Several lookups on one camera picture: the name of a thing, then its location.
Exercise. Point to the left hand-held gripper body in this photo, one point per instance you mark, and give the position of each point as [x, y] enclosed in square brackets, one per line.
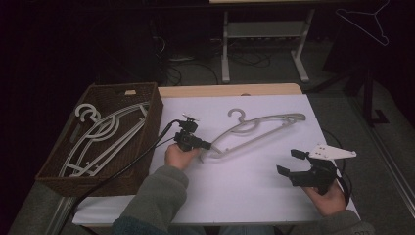
[186, 140]

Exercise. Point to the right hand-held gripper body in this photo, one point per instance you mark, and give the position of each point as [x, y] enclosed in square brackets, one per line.
[316, 176]

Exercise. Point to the grey plastic hanger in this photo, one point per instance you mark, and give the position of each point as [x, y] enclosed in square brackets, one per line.
[287, 116]
[97, 115]
[81, 107]

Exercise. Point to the brown woven basket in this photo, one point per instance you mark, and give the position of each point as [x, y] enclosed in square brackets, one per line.
[130, 184]

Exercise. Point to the person's left hand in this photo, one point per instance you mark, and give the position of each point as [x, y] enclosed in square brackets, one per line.
[177, 158]

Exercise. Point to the person's right hand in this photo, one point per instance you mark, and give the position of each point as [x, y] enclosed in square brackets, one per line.
[331, 204]

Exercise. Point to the dark metal stand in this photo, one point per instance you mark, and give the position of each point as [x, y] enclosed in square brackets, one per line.
[368, 98]

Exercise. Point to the white metal desk frame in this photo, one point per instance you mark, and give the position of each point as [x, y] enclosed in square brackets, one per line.
[225, 49]

